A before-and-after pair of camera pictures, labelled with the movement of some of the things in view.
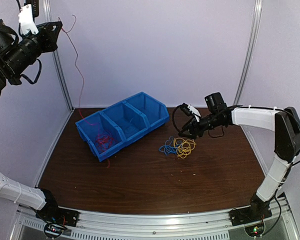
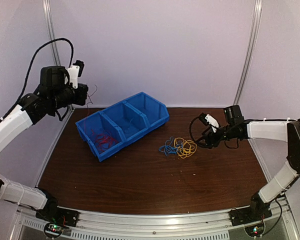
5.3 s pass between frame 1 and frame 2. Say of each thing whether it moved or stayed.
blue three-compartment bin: stayed
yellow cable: stayed
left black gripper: moved
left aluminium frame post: stayed
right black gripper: moved
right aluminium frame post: stayed
